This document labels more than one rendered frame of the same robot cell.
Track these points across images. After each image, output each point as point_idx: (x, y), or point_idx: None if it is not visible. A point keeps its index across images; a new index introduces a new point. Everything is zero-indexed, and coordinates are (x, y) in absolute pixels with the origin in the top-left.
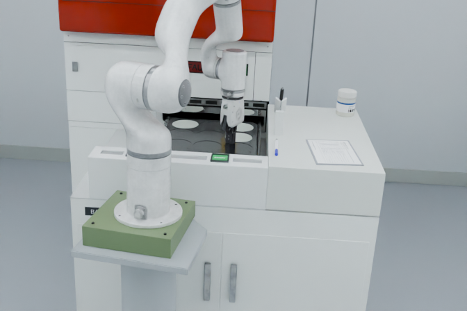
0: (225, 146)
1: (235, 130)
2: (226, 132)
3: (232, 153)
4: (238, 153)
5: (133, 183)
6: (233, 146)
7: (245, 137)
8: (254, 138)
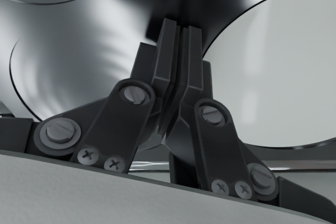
0: (89, 27)
1: (171, 161)
2: (153, 72)
3: (3, 85)
4: (33, 109)
5: None
6: (116, 74)
7: (299, 121)
8: (275, 152)
